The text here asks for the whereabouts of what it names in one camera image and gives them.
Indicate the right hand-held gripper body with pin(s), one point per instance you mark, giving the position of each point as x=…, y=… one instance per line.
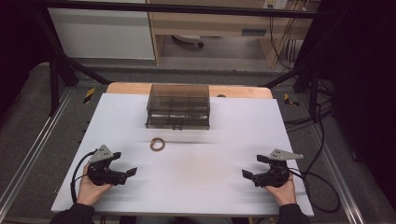
x=274, y=175

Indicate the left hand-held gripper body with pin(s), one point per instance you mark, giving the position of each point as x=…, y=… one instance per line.
x=102, y=174

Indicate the person's left hand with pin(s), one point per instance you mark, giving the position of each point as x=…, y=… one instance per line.
x=90, y=190

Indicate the person's right hand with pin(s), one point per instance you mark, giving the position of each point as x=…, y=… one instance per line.
x=285, y=194

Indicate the white foam board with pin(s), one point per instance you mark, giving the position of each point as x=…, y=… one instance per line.
x=199, y=180

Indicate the yellow black floor tape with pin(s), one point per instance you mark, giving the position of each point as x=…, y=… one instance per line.
x=89, y=95
x=290, y=100

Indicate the smoky transparent plastic storage box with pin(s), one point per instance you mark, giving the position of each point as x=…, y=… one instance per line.
x=178, y=107

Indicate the black metal stand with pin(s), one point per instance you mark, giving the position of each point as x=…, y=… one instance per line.
x=54, y=81
x=313, y=84

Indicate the white cabinet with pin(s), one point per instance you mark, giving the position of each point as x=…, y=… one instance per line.
x=99, y=34

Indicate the white chair base with caster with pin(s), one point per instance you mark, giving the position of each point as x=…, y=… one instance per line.
x=190, y=39

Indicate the light wooden desk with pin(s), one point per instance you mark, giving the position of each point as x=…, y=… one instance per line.
x=214, y=23

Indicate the white power strip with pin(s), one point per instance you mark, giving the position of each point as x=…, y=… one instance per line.
x=275, y=3

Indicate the aluminium floor rail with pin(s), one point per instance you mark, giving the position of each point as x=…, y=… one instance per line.
x=339, y=174
x=34, y=143

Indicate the black metal frame bar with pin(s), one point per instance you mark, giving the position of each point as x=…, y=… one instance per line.
x=186, y=8

